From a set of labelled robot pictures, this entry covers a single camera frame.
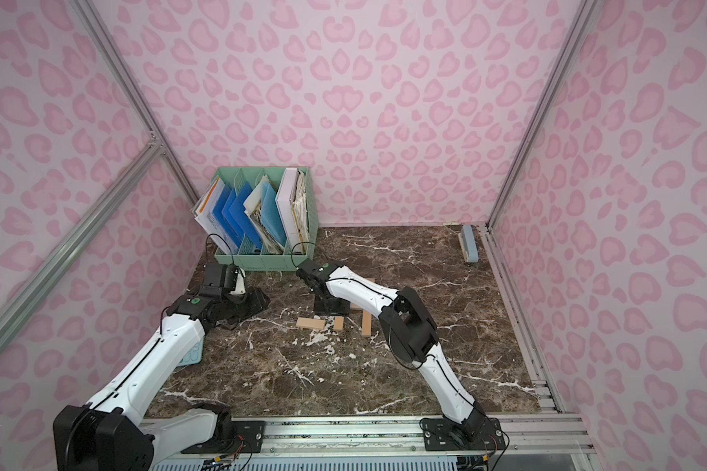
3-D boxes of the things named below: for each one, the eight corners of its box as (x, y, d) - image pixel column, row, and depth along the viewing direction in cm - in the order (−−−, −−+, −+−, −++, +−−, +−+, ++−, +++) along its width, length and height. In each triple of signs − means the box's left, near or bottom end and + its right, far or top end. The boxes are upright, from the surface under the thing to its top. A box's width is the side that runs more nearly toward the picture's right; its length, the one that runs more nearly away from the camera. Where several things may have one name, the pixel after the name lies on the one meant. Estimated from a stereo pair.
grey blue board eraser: (465, 264, 110) (470, 253, 106) (457, 234, 120) (461, 224, 115) (476, 264, 110) (481, 253, 106) (467, 234, 120) (471, 224, 115)
